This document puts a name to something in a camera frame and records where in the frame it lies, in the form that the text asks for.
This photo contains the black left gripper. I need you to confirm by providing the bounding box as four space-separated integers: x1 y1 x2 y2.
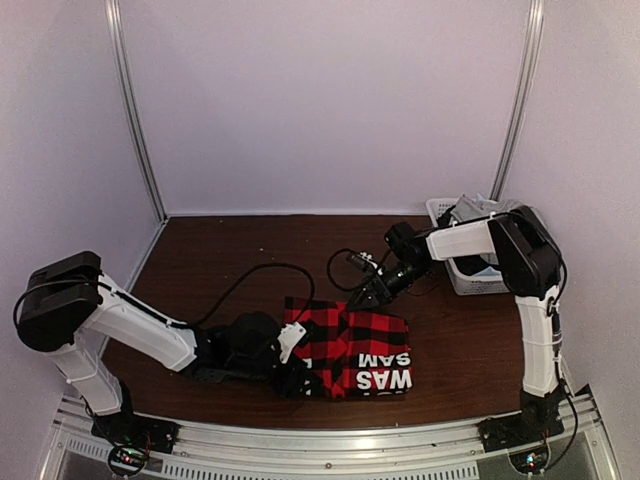
229 350 323 398

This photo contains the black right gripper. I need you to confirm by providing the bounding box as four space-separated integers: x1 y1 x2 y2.
348 259 432 313

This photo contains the red black plaid shirt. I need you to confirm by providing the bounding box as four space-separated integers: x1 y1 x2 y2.
284 297 413 400

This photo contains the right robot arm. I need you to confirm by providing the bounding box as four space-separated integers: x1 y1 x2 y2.
347 206 567 442

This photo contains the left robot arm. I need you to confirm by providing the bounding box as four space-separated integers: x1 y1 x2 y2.
12 251 317 444

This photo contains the white plastic laundry basket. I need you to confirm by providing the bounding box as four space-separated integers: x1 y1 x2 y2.
425 198 508 296

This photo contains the grey shirt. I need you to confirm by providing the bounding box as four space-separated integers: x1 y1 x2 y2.
444 195 524 226

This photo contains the left circuit board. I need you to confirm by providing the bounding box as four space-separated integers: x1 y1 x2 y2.
107 446 149 476

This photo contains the circuit board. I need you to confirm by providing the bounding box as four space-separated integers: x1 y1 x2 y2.
509 447 550 476
107 446 149 476

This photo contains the right circuit board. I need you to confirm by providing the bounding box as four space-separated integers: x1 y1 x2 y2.
509 447 550 476

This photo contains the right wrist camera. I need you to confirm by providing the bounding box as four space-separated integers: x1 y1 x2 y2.
349 222 426 274

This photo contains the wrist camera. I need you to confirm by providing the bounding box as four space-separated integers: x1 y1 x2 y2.
227 312 309 366
349 222 426 274

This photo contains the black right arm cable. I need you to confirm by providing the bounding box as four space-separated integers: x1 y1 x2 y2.
326 248 371 292

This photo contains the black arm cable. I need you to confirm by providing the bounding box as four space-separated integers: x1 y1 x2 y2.
326 248 371 292
169 263 316 329

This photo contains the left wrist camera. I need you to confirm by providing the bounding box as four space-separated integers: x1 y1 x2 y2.
227 312 309 366

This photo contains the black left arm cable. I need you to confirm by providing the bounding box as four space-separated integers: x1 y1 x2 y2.
169 263 316 329

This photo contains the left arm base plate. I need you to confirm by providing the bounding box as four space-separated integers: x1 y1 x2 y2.
90 412 179 454

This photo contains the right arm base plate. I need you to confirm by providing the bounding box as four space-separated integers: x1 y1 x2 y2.
477 409 564 453

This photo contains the aluminium front rail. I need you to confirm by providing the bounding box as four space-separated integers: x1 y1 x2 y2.
47 384 621 480

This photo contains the aluminium corner post right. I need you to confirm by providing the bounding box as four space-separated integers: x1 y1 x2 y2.
489 0 545 201

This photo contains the aluminium corner post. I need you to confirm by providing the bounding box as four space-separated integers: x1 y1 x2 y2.
104 0 169 223
489 0 545 201

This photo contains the aluminium corner post left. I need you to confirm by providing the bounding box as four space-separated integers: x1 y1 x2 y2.
104 0 169 223

